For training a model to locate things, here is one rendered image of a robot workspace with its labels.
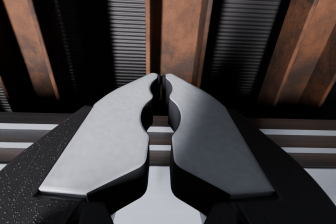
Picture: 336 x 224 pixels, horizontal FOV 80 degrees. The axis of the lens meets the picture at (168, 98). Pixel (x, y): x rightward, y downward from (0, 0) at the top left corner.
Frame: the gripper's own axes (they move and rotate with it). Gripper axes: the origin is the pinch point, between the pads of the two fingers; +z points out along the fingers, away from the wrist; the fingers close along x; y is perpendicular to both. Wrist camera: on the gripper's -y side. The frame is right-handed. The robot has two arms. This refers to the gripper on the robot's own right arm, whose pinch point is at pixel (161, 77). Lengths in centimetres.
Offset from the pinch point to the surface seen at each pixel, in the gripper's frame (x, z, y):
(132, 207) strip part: -2.6, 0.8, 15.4
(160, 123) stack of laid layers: 0.1, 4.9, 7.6
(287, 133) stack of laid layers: 13.0, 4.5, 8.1
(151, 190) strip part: -0.6, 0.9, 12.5
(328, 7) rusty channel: 23.3, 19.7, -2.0
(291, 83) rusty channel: 22.6, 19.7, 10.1
